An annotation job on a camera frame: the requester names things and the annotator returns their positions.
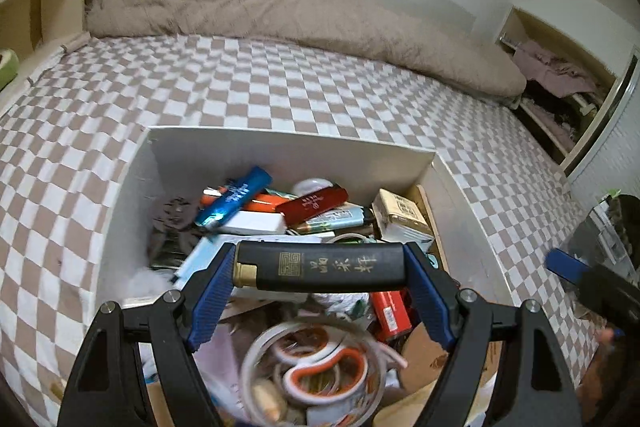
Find brown cardboard disc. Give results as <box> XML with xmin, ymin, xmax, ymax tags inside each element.
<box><xmin>400</xmin><ymin>322</ymin><xmax>501</xmax><ymax>398</ymax></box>

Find orange lighter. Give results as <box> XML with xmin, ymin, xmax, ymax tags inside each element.
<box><xmin>201</xmin><ymin>187</ymin><xmax>281</xmax><ymax>214</ymax></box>

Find shiny blue lighter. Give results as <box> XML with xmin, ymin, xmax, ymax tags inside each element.
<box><xmin>194</xmin><ymin>166</ymin><xmax>273</xmax><ymax>228</ymax></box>

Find white orange scissors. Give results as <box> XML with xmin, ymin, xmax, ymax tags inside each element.
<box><xmin>272</xmin><ymin>339</ymin><xmax>368</xmax><ymax>408</ymax></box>

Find pink notepad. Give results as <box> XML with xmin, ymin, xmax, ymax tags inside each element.
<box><xmin>192</xmin><ymin>322</ymin><xmax>251</xmax><ymax>408</ymax></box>

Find teal white lighter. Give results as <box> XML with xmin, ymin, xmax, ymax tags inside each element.
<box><xmin>302</xmin><ymin>204</ymin><xmax>376</xmax><ymax>235</ymax></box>

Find crumpled white paper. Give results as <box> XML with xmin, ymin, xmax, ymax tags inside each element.
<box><xmin>320</xmin><ymin>294</ymin><xmax>376</xmax><ymax>323</ymax></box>

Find green avocado plush toy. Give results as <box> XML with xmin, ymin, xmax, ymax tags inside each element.
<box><xmin>0</xmin><ymin>49</ymin><xmax>21</xmax><ymax>90</ymax></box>

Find beige fluffy duvet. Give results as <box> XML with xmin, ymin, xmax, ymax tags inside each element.
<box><xmin>85</xmin><ymin>0</ymin><xmax>527</xmax><ymax>98</ymax></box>

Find black hair claw clip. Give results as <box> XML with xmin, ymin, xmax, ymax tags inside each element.
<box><xmin>150</xmin><ymin>197</ymin><xmax>201</xmax><ymax>258</ymax></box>

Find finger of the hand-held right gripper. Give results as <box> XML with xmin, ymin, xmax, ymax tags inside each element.
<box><xmin>545</xmin><ymin>248</ymin><xmax>591</xmax><ymax>283</ymax></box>

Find wooden wardrobe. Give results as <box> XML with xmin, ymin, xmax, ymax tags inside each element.
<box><xmin>497</xmin><ymin>7</ymin><xmax>640</xmax><ymax>172</ymax></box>

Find cream small carton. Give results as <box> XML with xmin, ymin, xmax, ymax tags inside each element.
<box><xmin>371</xmin><ymin>188</ymin><xmax>436</xmax><ymax>244</ymax></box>

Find pink clothes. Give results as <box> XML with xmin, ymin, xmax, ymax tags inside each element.
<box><xmin>512</xmin><ymin>42</ymin><xmax>606</xmax><ymax>98</ymax></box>

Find black lighter with gold print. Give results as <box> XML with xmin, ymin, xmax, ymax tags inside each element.
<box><xmin>232</xmin><ymin>241</ymin><xmax>406</xmax><ymax>294</ymax></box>

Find brown white checkered bed sheet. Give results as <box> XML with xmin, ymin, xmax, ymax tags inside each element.
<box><xmin>0</xmin><ymin>34</ymin><xmax>601</xmax><ymax>408</ymax></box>

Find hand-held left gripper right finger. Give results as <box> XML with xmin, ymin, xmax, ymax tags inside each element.
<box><xmin>402</xmin><ymin>242</ymin><xmax>583</xmax><ymax>427</ymax></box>

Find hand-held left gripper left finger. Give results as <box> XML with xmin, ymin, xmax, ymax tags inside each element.
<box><xmin>57</xmin><ymin>243</ymin><xmax>237</xmax><ymax>427</ymax></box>

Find dark red lighter white print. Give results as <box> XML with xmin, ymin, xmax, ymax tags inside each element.
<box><xmin>275</xmin><ymin>187</ymin><xmax>349</xmax><ymax>226</ymax></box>

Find white blue paper leaflet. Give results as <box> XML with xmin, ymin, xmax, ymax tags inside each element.
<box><xmin>172</xmin><ymin>234</ymin><xmax>236</xmax><ymax>284</ymax></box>

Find white tape ring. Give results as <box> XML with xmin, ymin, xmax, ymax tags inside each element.
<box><xmin>240</xmin><ymin>319</ymin><xmax>396</xmax><ymax>427</ymax></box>

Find white round knob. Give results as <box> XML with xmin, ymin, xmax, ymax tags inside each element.
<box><xmin>292</xmin><ymin>178</ymin><xmax>333</xmax><ymax>198</ymax></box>

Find white cardboard box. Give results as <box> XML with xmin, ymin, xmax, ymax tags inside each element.
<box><xmin>95</xmin><ymin>126</ymin><xmax>516</xmax><ymax>427</ymax></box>

